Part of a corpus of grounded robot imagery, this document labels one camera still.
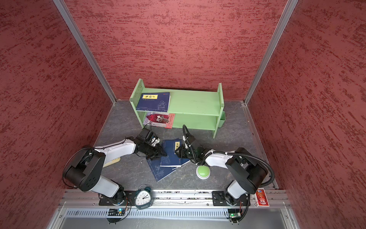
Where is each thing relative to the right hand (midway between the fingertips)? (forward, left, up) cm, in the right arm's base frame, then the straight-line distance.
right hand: (177, 155), depth 88 cm
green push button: (-10, -15, -2) cm, 18 cm away
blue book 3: (-3, +3, 0) cm, 4 cm away
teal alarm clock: (-23, +17, +2) cm, 29 cm away
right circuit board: (-31, -30, -3) cm, 43 cm away
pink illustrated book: (+20, +9, +10) cm, 24 cm away
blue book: (+22, +13, +26) cm, 36 cm away
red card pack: (-25, -45, -1) cm, 51 cm away
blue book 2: (-10, +10, -2) cm, 14 cm away
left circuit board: (-29, +32, -4) cm, 43 cm away
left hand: (-3, +8, +1) cm, 9 cm away
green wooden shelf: (+16, -10, +25) cm, 32 cm away
